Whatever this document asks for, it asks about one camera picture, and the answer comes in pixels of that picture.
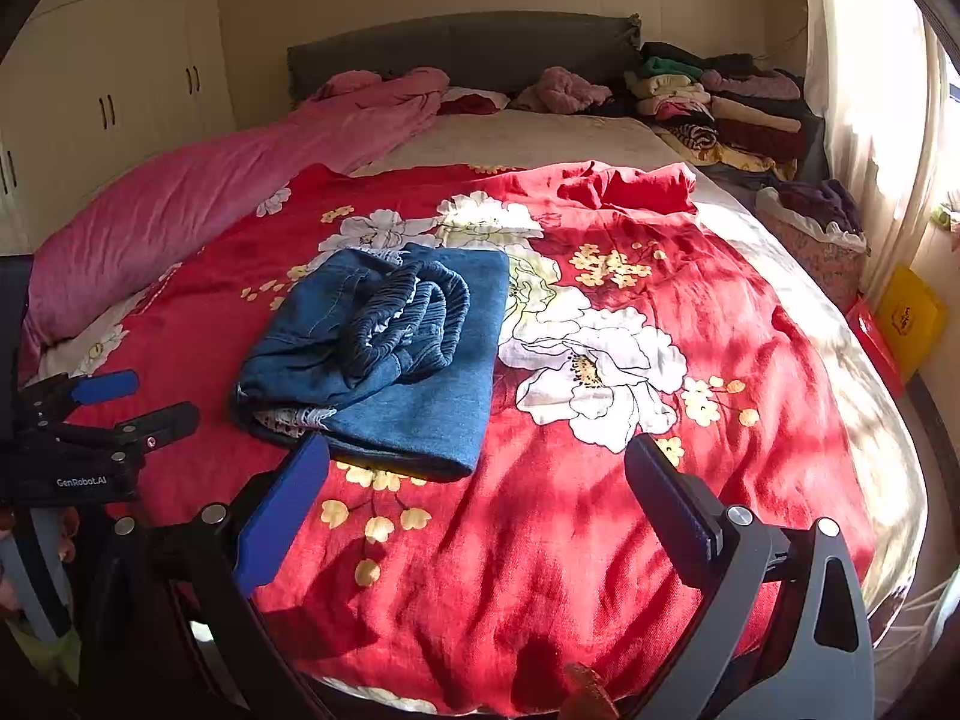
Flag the blue denim lace-trimmed pants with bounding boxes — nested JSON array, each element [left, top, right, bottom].
[[233, 244, 509, 483]]

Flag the beige bed sheet mattress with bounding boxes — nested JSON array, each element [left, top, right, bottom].
[[41, 110, 928, 715]]

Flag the pink rolled quilt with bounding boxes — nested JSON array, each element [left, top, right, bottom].
[[18, 67, 449, 382]]

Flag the red floral blanket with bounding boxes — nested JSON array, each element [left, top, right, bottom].
[[78, 161, 875, 715]]

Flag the cream wardrobe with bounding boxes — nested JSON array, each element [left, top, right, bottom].
[[2, 0, 236, 254]]

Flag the laundry basket with clothes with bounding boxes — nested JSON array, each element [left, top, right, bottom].
[[755, 179, 869, 312]]

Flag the pile of folded clothes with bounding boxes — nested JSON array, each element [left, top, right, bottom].
[[623, 43, 830, 185]]

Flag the dark grey headboard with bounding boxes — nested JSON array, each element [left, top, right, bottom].
[[286, 11, 643, 104]]

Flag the pink fuzzy garment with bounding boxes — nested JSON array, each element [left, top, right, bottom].
[[511, 67, 612, 115]]

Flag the cream curtain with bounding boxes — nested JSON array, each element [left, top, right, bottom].
[[805, 0, 949, 305]]

